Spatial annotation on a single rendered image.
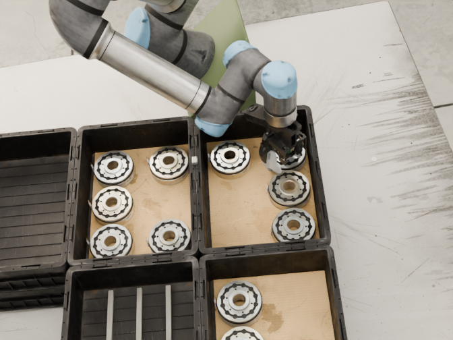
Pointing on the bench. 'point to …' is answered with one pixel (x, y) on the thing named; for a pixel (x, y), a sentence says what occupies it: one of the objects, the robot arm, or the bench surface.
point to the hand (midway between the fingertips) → (276, 160)
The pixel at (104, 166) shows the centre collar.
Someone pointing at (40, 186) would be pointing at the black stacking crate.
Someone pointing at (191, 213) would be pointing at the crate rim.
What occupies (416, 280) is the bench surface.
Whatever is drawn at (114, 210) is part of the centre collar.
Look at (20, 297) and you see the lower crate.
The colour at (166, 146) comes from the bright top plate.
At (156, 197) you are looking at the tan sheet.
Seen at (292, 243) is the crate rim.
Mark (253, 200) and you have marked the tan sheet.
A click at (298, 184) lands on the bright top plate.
